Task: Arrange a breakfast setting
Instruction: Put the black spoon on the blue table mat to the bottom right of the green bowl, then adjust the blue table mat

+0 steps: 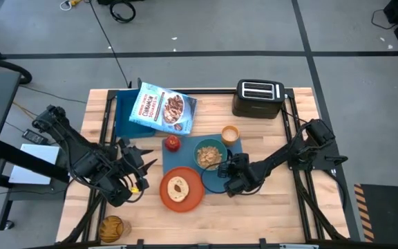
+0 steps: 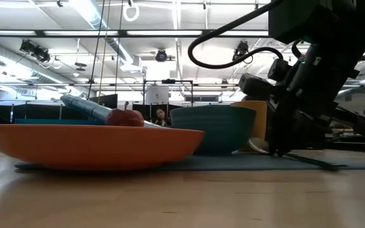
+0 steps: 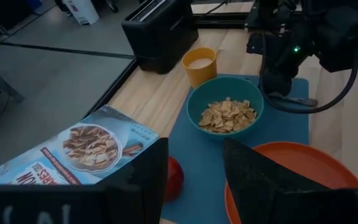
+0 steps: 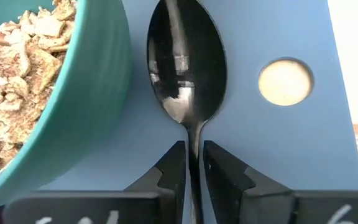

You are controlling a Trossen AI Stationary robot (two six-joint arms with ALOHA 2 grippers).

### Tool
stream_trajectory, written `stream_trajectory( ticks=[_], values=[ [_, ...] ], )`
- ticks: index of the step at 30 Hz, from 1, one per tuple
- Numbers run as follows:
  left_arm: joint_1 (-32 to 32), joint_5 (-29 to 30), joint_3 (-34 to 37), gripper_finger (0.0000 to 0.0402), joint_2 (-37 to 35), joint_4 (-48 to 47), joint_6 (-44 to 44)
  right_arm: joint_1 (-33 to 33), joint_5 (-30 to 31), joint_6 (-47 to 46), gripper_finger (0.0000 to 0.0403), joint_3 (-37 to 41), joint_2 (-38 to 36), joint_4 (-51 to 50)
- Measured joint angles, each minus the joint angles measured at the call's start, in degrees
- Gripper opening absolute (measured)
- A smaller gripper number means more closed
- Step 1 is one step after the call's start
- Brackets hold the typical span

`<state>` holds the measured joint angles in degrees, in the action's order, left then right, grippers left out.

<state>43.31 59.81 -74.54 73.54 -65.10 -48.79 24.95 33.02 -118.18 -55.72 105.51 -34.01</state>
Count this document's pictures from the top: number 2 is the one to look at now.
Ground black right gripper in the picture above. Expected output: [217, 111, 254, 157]
[238, 44, 365, 156]

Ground yellow cup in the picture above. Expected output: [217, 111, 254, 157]
[231, 100, 268, 152]

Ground silver spoon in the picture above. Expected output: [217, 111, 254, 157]
[247, 137, 348, 172]

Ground teal bowl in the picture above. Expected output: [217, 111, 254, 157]
[169, 105, 257, 156]

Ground red apple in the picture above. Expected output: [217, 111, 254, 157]
[106, 101, 145, 127]

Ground orange plate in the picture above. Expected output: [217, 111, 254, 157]
[0, 123, 206, 172]

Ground light blue cereal box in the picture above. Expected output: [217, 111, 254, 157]
[60, 94, 170, 129]

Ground blue placemat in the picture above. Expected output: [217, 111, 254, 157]
[14, 150, 365, 172]

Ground person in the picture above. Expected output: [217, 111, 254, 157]
[153, 108, 171, 127]

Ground white board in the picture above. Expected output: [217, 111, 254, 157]
[145, 85, 170, 105]

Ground black ceiling lamp cluster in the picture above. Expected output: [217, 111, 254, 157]
[19, 39, 52, 63]

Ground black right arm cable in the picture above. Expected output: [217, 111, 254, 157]
[187, 0, 285, 70]

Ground black ceiling camera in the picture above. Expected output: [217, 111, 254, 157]
[155, 49, 169, 63]

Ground thin hanging black cord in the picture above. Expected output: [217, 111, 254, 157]
[115, 0, 124, 95]
[87, 0, 106, 99]
[97, 0, 112, 96]

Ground white hanging ring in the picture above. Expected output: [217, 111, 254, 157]
[122, 2, 141, 22]

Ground black overhead frame bar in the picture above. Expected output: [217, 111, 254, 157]
[0, 29, 271, 39]

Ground silver ventilation duct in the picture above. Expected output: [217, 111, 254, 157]
[0, 37, 88, 96]

